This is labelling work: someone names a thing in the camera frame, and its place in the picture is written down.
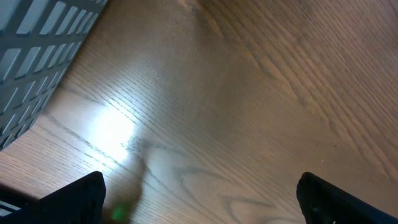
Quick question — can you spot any dark grey plastic basket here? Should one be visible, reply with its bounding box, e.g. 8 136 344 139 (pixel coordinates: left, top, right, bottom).
1 0 107 149

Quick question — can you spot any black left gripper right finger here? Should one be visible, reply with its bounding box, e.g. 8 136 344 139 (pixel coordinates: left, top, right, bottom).
296 172 397 224

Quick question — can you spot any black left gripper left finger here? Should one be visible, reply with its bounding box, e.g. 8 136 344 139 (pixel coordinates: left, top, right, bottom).
1 171 106 224

